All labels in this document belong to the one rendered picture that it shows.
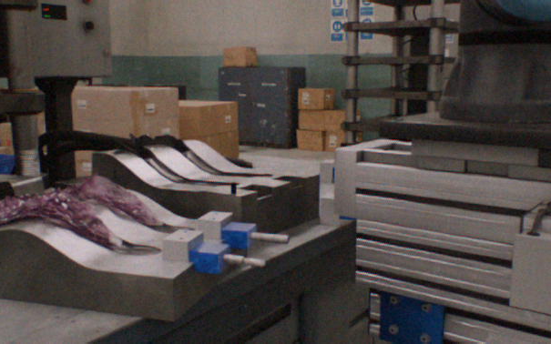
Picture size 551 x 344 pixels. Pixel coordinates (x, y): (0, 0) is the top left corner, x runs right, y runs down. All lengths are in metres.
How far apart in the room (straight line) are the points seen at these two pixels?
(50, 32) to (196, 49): 7.96
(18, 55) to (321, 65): 7.03
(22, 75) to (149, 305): 0.95
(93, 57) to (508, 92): 1.40
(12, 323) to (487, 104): 0.60
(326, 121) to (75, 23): 6.32
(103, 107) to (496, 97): 4.66
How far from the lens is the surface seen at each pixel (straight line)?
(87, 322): 0.76
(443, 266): 0.75
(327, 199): 1.14
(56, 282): 0.81
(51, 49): 1.79
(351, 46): 5.31
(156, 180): 1.14
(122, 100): 5.03
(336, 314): 1.34
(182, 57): 9.89
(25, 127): 1.59
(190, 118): 5.79
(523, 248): 0.59
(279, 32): 8.77
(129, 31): 10.17
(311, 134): 8.05
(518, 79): 0.70
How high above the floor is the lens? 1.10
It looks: 10 degrees down
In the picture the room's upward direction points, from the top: straight up
